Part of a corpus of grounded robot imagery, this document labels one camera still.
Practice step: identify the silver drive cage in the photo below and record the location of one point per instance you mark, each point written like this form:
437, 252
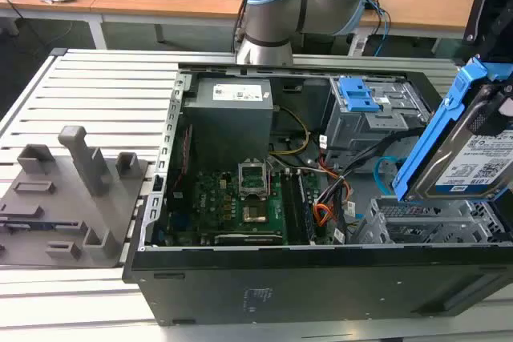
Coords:
360, 133

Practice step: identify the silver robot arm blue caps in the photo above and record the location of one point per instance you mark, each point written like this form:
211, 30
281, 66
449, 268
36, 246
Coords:
280, 9

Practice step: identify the silver disk bay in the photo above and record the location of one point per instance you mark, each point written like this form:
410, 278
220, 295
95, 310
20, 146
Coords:
421, 222

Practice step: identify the grey parts rack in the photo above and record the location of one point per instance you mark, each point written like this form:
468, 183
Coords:
80, 218

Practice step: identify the blue plastic cage latch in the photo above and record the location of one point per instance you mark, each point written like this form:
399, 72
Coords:
356, 97

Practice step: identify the black open PC case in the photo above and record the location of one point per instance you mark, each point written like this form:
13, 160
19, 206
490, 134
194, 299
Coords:
320, 290

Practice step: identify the hard disk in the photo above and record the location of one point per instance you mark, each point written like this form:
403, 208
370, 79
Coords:
461, 158

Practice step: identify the green motherboard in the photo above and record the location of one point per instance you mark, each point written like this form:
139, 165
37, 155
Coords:
216, 206

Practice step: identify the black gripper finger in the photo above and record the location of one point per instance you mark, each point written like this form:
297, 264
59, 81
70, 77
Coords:
495, 109

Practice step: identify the grey power supply unit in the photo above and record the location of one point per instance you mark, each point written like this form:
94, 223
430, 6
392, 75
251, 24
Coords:
228, 125

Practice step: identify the black RAM stick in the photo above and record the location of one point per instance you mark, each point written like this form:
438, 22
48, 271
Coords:
306, 206

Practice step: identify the CPU socket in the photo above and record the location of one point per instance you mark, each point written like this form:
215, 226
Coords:
255, 214

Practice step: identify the wooden desk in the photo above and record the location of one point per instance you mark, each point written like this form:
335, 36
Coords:
160, 1

